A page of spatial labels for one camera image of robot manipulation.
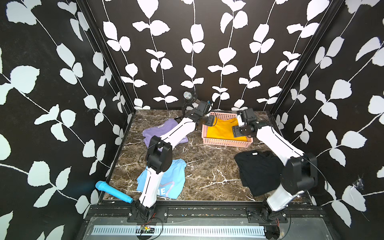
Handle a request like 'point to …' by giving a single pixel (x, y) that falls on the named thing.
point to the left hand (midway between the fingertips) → (210, 115)
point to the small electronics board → (146, 229)
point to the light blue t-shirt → (172, 183)
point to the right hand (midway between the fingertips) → (237, 127)
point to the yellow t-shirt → (223, 130)
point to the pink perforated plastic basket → (223, 142)
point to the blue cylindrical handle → (102, 186)
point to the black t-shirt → (260, 171)
